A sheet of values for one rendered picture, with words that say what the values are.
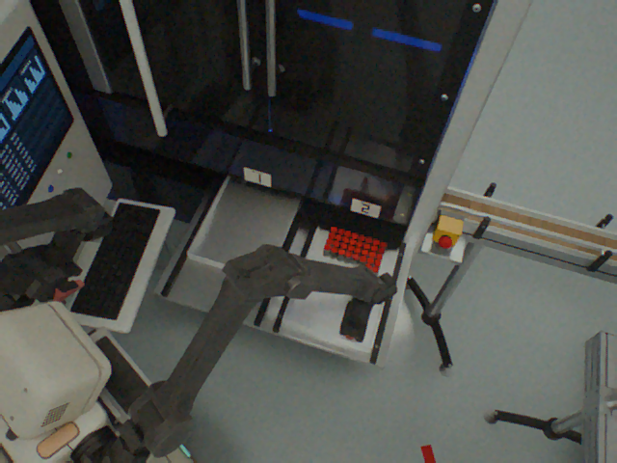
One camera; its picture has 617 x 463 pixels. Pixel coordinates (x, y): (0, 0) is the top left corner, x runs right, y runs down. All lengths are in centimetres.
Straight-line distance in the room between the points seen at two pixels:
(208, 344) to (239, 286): 13
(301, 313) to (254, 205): 40
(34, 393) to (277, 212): 95
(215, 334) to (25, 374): 33
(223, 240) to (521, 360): 155
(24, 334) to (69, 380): 12
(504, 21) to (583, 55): 304
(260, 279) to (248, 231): 80
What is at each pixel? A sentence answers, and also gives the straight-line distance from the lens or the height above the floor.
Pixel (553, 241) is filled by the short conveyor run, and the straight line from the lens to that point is 183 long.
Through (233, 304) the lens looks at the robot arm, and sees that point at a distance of 92.
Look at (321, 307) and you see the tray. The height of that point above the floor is 88.
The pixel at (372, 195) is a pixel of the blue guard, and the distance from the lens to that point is 154.
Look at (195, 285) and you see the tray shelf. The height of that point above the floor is 88.
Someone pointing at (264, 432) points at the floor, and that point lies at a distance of 237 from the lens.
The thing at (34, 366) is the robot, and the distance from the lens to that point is 107.
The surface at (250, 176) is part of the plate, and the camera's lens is 165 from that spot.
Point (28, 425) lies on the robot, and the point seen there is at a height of 132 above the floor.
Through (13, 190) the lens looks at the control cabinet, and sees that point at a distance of 148.
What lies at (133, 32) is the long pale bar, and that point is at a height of 152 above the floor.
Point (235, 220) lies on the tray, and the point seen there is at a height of 88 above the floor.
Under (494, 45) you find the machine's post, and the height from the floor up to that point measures 166.
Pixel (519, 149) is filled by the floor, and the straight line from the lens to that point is 335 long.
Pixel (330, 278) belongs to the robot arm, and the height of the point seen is 136.
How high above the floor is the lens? 233
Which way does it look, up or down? 58 degrees down
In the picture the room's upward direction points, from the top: 6 degrees clockwise
